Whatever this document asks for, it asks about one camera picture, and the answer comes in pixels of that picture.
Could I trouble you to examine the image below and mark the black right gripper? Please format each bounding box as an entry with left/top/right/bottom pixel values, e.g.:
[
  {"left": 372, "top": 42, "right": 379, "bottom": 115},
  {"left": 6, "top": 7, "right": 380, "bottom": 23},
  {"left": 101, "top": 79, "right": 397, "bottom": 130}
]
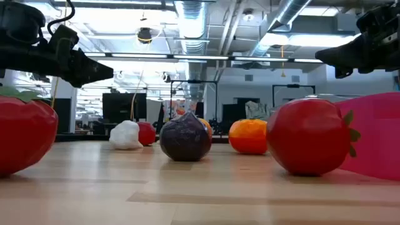
[{"left": 314, "top": 29, "right": 400, "bottom": 79}]

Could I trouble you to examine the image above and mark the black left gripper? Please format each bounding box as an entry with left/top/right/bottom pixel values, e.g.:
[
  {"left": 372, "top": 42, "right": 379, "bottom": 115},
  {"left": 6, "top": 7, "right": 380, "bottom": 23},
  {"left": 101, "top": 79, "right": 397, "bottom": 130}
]
[{"left": 0, "top": 39, "right": 114, "bottom": 89}]

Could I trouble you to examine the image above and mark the white garlic bulb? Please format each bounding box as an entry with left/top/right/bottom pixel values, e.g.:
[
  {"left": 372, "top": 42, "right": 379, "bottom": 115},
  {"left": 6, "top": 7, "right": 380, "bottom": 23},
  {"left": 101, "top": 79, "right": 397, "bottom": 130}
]
[{"left": 109, "top": 120, "right": 144, "bottom": 150}]

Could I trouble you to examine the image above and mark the orange pumpkin toy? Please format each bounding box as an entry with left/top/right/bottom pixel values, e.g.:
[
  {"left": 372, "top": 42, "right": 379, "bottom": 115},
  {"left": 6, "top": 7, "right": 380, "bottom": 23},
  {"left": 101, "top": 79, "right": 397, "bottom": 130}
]
[{"left": 198, "top": 117, "right": 214, "bottom": 138}]

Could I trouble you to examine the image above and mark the black monitor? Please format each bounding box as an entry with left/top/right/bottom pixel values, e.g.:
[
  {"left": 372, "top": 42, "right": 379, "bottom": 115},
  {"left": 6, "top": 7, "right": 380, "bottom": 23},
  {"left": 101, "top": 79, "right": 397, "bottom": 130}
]
[{"left": 102, "top": 92, "right": 147, "bottom": 124}]

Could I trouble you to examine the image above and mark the red tomato toy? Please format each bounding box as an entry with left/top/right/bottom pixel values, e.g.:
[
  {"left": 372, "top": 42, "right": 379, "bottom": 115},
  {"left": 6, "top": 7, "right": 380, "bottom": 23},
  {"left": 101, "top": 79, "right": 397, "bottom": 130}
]
[{"left": 0, "top": 86, "right": 59, "bottom": 176}]

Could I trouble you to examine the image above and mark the red plastic bin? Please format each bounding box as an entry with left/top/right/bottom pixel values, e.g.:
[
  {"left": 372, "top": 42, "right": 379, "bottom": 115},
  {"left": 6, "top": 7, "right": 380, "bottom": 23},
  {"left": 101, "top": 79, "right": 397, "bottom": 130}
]
[{"left": 334, "top": 92, "right": 400, "bottom": 182}]

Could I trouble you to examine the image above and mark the white plastic cover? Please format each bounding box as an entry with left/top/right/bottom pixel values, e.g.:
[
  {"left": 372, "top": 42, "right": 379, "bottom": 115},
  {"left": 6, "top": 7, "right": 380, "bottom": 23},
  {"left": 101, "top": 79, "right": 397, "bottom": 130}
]
[{"left": 245, "top": 100, "right": 272, "bottom": 121}]

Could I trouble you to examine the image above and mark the overhead LED light bar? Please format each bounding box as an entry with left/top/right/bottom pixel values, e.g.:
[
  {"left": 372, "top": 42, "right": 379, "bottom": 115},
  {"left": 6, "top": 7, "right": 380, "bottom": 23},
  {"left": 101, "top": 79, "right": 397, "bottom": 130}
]
[{"left": 84, "top": 52, "right": 324, "bottom": 64}]

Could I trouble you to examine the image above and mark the purple onion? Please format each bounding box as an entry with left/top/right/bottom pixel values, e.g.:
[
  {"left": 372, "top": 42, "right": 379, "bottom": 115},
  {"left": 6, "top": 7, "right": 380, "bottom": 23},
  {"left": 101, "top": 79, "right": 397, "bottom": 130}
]
[{"left": 159, "top": 111, "right": 213, "bottom": 163}]

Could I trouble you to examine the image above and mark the dark cabinet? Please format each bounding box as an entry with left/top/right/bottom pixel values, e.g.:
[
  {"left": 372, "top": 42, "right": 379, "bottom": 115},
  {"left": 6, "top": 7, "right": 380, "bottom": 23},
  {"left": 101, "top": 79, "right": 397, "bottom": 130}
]
[{"left": 222, "top": 103, "right": 248, "bottom": 134}]

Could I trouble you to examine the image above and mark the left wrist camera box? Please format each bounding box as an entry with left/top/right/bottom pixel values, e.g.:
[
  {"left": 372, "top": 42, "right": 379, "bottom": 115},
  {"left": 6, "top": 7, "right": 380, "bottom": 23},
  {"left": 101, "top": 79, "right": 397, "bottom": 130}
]
[{"left": 47, "top": 24, "right": 79, "bottom": 56}]

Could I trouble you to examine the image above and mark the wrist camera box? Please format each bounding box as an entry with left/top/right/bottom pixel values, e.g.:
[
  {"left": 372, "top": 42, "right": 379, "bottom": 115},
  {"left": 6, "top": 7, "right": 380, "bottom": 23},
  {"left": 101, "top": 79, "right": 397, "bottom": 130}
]
[
  {"left": 356, "top": 3, "right": 396, "bottom": 34},
  {"left": 47, "top": 24, "right": 79, "bottom": 56}
]

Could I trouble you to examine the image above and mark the black metal stand frame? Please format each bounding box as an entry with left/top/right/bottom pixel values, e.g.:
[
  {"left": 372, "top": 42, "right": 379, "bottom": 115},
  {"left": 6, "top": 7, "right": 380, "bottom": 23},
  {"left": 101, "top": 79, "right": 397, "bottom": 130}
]
[
  {"left": 272, "top": 84, "right": 316, "bottom": 109},
  {"left": 169, "top": 79, "right": 219, "bottom": 121}
]

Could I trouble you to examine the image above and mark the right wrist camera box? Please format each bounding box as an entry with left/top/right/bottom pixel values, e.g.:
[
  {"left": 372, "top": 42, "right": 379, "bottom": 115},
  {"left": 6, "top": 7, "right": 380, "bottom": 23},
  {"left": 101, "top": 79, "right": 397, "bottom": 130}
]
[{"left": 356, "top": 3, "right": 396, "bottom": 34}]

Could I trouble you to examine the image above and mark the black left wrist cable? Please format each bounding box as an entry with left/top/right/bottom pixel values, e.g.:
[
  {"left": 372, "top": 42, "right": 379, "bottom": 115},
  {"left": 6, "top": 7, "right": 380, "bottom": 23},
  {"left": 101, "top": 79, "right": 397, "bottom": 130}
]
[{"left": 46, "top": 0, "right": 76, "bottom": 35}]

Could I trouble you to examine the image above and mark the ceiling dome camera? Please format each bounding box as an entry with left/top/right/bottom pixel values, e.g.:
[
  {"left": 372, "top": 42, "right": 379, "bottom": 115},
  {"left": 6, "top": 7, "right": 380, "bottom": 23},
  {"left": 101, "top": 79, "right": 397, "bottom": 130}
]
[{"left": 136, "top": 27, "right": 153, "bottom": 44}]

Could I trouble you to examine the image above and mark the silver ventilation duct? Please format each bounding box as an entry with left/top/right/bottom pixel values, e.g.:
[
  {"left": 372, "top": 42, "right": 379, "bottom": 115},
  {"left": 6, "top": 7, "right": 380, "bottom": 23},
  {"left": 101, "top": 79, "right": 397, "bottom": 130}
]
[
  {"left": 174, "top": 0, "right": 208, "bottom": 101},
  {"left": 249, "top": 0, "right": 313, "bottom": 59}
]

